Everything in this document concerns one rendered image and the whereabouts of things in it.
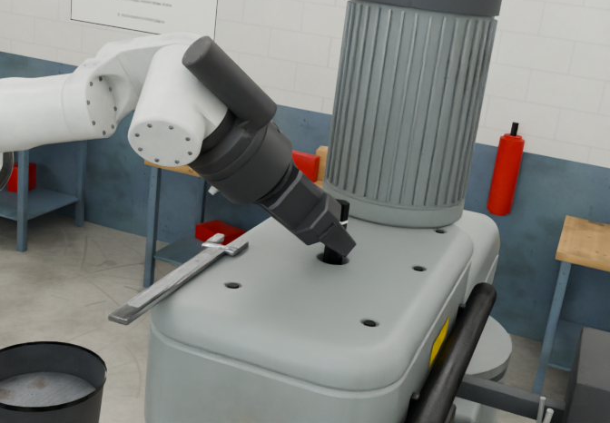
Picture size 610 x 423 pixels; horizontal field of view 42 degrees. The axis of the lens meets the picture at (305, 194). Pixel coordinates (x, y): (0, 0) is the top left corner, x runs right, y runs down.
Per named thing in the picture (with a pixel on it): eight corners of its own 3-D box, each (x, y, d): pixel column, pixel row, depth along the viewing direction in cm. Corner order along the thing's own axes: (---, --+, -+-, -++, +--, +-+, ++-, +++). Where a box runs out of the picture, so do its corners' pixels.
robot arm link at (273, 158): (248, 223, 91) (176, 163, 84) (303, 160, 92) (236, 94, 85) (301, 270, 81) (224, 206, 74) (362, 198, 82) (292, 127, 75)
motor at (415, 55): (446, 241, 102) (493, -19, 92) (300, 206, 108) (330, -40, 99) (473, 202, 120) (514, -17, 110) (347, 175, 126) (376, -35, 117)
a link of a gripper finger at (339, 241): (338, 259, 88) (305, 230, 85) (357, 237, 88) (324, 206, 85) (346, 265, 87) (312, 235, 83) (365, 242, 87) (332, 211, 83)
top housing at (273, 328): (366, 532, 72) (392, 374, 67) (117, 441, 80) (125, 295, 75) (462, 330, 114) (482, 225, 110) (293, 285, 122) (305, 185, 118)
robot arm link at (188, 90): (189, 208, 78) (103, 139, 71) (209, 128, 85) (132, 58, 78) (280, 170, 72) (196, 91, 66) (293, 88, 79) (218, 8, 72)
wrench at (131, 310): (136, 329, 69) (137, 320, 69) (97, 319, 70) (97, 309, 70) (248, 246, 91) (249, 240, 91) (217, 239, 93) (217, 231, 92)
